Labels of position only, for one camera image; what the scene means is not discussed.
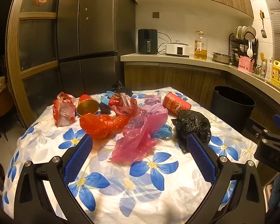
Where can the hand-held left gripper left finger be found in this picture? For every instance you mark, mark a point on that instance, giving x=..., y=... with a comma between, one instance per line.
x=78, y=158

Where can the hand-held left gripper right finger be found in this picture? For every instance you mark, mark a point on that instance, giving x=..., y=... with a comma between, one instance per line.
x=201, y=158

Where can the large black plastic bag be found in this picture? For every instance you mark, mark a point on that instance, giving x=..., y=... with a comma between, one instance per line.
x=192, y=126

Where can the orange red plastic bag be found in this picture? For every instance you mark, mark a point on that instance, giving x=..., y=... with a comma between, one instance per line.
x=100, y=126

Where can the black trash bin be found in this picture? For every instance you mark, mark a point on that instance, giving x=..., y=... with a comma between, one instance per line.
x=226, y=114

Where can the red white plastic bag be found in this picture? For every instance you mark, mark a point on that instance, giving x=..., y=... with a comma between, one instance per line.
x=63, y=109

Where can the red cup gold inside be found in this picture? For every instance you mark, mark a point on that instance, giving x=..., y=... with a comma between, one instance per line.
x=87, y=106

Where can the small dark plastic scrap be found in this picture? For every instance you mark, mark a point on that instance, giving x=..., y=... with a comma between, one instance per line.
x=105, y=108

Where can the pink transparent plastic bag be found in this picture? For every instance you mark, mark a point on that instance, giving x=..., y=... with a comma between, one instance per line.
x=135, y=140

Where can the printed red paper cup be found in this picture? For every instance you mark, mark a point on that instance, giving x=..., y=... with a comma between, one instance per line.
x=175, y=103

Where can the dark red plastic bag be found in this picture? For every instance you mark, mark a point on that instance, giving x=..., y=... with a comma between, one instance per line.
x=121, y=105

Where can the knotted lilac plastic bag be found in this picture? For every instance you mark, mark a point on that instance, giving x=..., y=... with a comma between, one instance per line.
x=152, y=99

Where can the small black plastic bag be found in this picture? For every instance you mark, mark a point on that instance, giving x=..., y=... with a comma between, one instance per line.
x=121, y=88

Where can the person's light blue clothing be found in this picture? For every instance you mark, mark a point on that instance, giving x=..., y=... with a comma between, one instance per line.
x=275, y=191

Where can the yellow detergent bottle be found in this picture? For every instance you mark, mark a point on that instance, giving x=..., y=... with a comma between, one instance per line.
x=277, y=73

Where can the white pump bottle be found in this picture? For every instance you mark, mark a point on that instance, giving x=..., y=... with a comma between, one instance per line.
x=269, y=68

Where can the beer can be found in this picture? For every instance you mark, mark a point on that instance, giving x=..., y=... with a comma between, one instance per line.
x=263, y=70

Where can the blue floral blanket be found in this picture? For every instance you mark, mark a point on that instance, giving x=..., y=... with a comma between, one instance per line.
x=130, y=191

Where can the pink utensil holder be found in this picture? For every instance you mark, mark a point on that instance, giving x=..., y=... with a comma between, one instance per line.
x=245, y=65

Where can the yellow scrubber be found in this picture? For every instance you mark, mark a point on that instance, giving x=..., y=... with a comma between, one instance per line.
x=262, y=57

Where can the white rice spoon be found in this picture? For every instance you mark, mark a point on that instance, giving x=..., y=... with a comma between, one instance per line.
x=249, y=51

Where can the black dish rack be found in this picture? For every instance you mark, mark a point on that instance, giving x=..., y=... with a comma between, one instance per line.
x=235, y=49

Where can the steel bowl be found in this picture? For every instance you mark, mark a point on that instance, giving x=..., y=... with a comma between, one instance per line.
x=221, y=57

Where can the kitchen counter cabinet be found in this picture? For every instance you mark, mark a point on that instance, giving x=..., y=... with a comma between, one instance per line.
x=165, y=77

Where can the hanging slotted spatula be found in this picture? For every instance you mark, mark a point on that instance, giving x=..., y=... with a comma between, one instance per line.
x=263, y=33

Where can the row of white plates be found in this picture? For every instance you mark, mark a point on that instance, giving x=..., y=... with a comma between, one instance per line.
x=245, y=31

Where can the cooking oil bottle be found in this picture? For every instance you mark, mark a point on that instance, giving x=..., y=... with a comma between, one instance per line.
x=200, y=49

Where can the white electric cooker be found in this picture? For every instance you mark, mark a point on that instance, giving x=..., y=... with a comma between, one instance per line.
x=177, y=49

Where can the dark steel refrigerator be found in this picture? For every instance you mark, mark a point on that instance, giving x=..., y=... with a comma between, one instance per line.
x=88, y=39

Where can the wood framed glass door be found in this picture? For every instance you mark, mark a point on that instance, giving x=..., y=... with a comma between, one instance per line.
x=37, y=39

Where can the black air fryer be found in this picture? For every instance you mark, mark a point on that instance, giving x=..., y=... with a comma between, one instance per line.
x=147, y=40

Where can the dark wall outlet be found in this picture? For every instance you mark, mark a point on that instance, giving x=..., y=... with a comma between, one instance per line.
x=155, y=15

